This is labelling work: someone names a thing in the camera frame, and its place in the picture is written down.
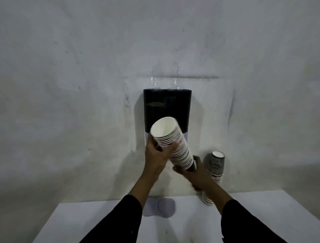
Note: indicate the person's left thumb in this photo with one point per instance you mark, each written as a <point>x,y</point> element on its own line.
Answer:
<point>156,145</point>

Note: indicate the stack of striped paper cups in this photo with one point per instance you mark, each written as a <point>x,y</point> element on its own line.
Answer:
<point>175,142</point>

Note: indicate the person's right forearm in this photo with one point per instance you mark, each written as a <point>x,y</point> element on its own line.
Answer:
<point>232,212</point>

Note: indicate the black wall cup dispenser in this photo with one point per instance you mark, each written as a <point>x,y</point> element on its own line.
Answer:
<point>170,107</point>

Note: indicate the person's left hand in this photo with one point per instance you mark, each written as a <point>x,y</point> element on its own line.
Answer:
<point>155,160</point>

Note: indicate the person's left forearm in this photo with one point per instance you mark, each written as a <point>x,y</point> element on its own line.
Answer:
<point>125,215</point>

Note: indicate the person's right hand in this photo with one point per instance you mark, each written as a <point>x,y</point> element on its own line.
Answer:
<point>197,177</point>

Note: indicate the person's right thumb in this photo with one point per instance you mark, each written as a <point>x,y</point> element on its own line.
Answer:
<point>197,162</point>

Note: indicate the clear plastic dispenser tube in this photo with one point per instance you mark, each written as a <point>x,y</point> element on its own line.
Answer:
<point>166,78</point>

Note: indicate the stack of grey printed paper cups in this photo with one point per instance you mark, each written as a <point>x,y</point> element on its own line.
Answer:
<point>215,170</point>

